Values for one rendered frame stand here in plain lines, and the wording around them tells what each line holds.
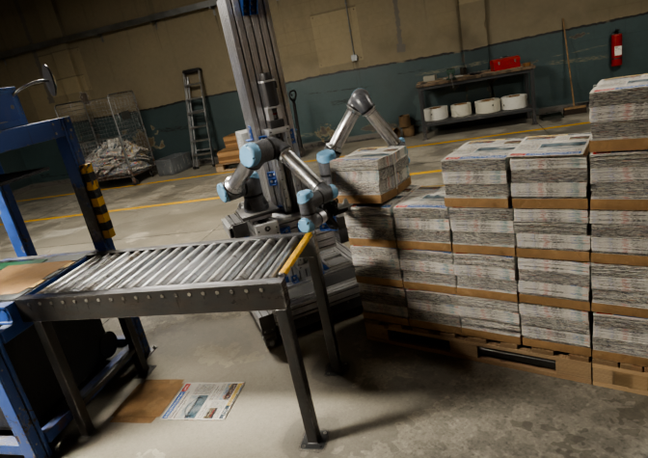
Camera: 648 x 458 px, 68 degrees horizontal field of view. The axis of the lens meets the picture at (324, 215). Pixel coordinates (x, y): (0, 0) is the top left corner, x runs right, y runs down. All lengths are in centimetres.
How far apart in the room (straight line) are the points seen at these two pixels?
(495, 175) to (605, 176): 41
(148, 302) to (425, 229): 131
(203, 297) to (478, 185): 127
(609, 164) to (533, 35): 704
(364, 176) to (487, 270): 74
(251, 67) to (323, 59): 626
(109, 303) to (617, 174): 213
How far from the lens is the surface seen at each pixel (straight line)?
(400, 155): 262
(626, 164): 210
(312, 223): 223
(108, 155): 985
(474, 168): 220
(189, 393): 290
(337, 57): 912
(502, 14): 898
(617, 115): 207
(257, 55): 298
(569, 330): 243
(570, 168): 213
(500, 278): 236
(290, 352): 206
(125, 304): 230
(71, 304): 248
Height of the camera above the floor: 159
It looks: 18 degrees down
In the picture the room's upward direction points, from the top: 11 degrees counter-clockwise
